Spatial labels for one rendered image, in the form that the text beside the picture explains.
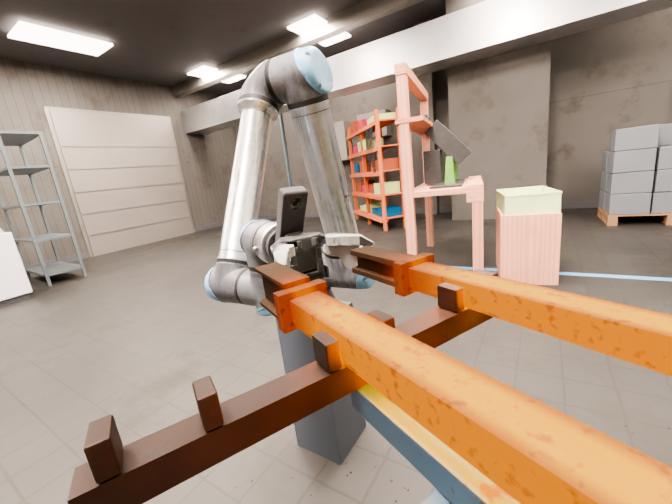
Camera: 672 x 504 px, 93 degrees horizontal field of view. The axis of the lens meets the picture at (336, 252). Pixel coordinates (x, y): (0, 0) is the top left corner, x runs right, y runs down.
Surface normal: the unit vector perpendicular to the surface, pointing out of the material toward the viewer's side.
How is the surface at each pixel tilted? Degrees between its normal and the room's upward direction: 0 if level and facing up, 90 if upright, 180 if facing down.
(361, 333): 0
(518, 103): 90
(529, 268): 90
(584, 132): 90
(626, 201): 90
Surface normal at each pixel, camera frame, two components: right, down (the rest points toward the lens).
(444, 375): -0.11, -0.96
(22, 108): 0.84, 0.04
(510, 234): -0.38, 0.26
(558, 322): -0.84, 0.22
